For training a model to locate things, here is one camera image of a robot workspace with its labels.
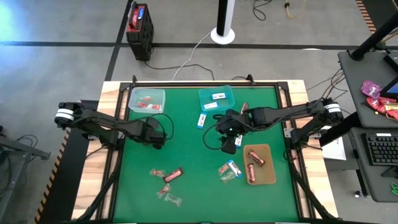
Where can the black tablet screen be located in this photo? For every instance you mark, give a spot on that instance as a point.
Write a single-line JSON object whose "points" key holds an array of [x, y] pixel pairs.
{"points": [[393, 88]]}

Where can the purple candy bag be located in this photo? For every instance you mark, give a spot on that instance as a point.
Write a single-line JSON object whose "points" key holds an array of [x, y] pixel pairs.
{"points": [[371, 88]]}

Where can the black keyboard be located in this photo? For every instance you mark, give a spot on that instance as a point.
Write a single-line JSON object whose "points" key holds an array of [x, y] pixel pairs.
{"points": [[382, 149]]}

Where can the grey metal stand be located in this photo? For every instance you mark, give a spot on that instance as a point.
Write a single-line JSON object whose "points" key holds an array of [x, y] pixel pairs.
{"points": [[18, 149]]}

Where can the yellow candy pack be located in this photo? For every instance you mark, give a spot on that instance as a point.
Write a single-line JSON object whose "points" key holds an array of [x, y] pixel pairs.
{"points": [[392, 106]]}

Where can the clear plastic bin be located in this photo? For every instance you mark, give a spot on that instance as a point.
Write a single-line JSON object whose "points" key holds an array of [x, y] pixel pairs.
{"points": [[158, 95]]}

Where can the blue white candy bar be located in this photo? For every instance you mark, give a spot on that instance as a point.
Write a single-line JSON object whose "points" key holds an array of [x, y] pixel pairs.
{"points": [[235, 168], [238, 140], [201, 120], [210, 106], [218, 96]]}

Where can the black table frame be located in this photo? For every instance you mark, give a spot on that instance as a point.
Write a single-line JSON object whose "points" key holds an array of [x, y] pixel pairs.
{"points": [[202, 83]]}

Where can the yellow black hazard tape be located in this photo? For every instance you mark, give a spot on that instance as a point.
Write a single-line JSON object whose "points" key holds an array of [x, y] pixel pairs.
{"points": [[366, 15], [53, 174]]}

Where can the white paper sheet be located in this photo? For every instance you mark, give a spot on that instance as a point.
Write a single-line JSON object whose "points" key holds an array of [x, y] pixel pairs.
{"points": [[334, 149]]}

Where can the teal plastic bin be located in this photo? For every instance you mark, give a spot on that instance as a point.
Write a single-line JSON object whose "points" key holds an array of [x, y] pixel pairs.
{"points": [[224, 104]]}

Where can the dark grey keyboard desk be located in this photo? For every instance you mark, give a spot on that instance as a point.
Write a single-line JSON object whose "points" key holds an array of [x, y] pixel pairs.
{"points": [[373, 180]]}

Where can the red black equipment case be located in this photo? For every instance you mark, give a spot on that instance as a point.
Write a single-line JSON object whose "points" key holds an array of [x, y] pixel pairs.
{"points": [[140, 31]]}

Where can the grey side desk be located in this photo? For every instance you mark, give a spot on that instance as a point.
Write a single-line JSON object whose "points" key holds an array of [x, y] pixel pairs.
{"points": [[357, 93]]}

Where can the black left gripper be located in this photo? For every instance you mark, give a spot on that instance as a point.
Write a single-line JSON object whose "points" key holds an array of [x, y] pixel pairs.
{"points": [[147, 132]]}

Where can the black stand pole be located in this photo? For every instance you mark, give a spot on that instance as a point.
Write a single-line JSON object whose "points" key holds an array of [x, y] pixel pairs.
{"points": [[373, 39]]}

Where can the Payday candy bar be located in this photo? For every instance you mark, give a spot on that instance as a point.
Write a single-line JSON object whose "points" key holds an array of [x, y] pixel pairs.
{"points": [[244, 107], [173, 175], [256, 158], [251, 173]]}

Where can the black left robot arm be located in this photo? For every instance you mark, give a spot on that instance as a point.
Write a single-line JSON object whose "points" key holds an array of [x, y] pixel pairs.
{"points": [[93, 123]]}

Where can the white black pole stand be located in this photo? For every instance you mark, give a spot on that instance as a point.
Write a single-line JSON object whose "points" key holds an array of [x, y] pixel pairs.
{"points": [[223, 31]]}

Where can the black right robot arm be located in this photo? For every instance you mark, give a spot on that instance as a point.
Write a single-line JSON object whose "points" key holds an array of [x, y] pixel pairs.
{"points": [[280, 113]]}

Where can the black desk support beam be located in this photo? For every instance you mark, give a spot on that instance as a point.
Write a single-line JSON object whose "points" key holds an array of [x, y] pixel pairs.
{"points": [[339, 129]]}

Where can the red candy bag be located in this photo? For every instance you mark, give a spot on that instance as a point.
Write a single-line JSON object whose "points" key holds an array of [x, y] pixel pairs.
{"points": [[376, 104]]}

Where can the dark laptop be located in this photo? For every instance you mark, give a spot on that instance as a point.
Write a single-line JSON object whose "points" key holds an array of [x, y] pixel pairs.
{"points": [[393, 60]]}

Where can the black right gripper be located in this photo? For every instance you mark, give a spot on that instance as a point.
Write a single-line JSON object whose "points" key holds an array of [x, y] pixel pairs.
{"points": [[233, 123]]}

